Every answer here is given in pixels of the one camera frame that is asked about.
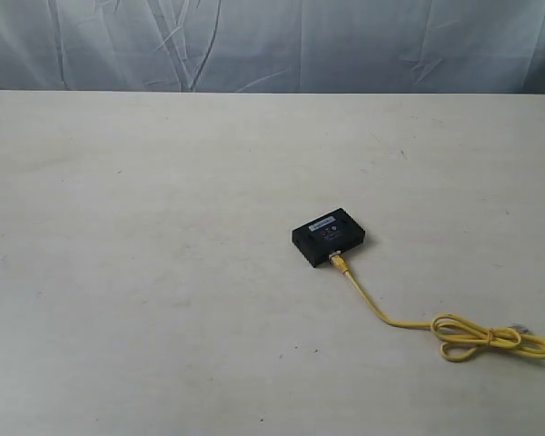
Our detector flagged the black network switch box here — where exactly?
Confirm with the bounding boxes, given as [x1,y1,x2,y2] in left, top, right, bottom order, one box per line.
[292,208,366,268]

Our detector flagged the yellow ethernet cable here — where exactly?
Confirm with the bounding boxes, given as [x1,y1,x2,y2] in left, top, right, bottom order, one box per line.
[328,249,545,363]

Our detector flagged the grey backdrop cloth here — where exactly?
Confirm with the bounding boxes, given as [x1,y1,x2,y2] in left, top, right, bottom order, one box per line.
[0,1,545,94]

